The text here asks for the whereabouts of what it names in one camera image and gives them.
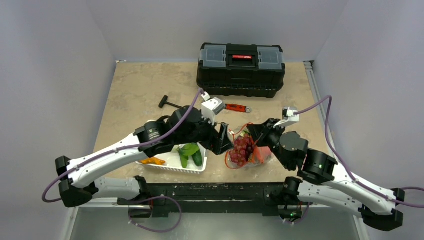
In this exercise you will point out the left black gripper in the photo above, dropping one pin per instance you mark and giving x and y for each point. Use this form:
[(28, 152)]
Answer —
[(218, 143)]

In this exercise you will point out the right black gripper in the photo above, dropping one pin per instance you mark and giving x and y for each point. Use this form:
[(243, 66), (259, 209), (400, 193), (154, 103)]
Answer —
[(265, 133)]

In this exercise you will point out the light red grape bunch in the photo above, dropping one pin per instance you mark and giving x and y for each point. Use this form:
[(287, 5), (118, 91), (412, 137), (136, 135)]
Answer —
[(241, 154)]

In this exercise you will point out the clear zip top bag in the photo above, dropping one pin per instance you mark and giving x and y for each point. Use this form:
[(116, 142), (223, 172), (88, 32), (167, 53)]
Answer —
[(233, 135)]

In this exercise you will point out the orange carrot green top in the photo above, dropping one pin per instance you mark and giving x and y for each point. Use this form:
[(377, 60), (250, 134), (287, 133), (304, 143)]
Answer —
[(254, 159)]

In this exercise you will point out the white plastic basket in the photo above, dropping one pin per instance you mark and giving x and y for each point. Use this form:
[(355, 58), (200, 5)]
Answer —
[(173, 161)]

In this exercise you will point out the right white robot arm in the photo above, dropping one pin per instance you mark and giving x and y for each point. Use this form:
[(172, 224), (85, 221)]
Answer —
[(322, 180)]

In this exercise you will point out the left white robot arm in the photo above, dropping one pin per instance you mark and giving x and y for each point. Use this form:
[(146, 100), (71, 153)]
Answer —
[(83, 179)]

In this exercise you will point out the green cucumber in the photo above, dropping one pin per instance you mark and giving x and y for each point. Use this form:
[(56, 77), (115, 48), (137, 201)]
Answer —
[(197, 158)]

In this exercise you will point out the green leafy vegetable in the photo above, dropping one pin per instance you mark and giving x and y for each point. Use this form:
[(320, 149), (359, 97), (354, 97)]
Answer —
[(187, 151)]

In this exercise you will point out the black plastic toolbox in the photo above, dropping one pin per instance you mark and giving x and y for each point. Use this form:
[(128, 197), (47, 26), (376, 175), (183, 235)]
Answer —
[(241, 70)]

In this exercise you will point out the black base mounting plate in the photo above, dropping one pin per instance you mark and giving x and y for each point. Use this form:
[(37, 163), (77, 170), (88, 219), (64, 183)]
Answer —
[(286, 212)]

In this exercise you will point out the orange small fruit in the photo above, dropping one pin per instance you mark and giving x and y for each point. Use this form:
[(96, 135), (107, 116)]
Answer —
[(152, 161)]

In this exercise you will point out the black hammer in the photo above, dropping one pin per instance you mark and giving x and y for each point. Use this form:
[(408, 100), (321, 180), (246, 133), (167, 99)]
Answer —
[(164, 101)]

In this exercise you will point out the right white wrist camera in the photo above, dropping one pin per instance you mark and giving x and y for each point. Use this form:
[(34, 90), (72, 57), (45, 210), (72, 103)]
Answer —
[(289, 117)]

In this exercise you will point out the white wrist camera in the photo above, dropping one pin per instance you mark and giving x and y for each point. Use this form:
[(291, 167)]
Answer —
[(289, 117), (211, 107)]

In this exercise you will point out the adjustable wrench red handle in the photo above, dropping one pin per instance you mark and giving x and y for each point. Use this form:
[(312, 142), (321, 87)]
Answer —
[(238, 108)]

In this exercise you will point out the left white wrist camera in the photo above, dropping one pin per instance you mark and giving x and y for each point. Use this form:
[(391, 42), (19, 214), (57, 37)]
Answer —
[(211, 107)]

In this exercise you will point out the aluminium frame rail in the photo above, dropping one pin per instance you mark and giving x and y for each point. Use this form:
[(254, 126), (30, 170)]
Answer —
[(272, 194)]

